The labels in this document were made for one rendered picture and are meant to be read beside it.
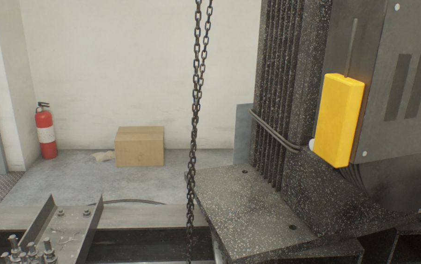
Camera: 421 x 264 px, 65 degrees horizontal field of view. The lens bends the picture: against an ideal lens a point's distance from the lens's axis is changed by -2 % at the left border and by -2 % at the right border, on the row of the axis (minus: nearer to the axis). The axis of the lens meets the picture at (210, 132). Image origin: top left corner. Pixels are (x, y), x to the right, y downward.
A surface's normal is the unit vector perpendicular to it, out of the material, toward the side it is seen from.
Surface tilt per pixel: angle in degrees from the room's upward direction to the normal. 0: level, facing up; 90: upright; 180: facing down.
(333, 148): 90
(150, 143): 90
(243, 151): 90
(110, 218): 0
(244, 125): 90
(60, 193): 0
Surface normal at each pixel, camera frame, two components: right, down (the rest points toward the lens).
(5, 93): 0.07, 0.40
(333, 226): 0.33, 0.38
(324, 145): -0.94, 0.11
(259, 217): 0.03, -0.92
